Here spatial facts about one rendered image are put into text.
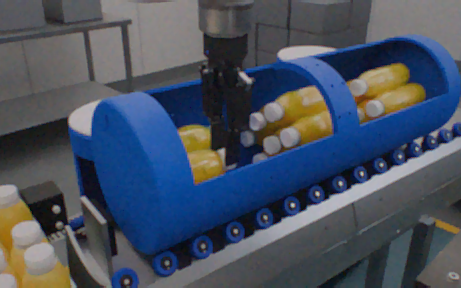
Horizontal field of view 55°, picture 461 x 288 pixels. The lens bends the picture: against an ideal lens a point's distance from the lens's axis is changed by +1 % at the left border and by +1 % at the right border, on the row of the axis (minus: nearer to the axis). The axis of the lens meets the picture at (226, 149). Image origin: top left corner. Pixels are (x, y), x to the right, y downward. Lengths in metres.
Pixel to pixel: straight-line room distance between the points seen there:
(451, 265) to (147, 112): 0.48
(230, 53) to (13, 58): 3.50
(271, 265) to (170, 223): 0.31
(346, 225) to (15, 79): 3.47
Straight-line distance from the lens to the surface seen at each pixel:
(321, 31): 4.12
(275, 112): 0.93
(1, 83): 4.14
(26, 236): 0.73
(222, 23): 0.70
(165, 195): 0.68
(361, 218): 1.13
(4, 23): 3.29
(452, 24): 5.81
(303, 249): 1.00
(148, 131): 0.69
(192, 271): 0.84
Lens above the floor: 1.48
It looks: 26 degrees down
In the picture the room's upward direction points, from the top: straight up
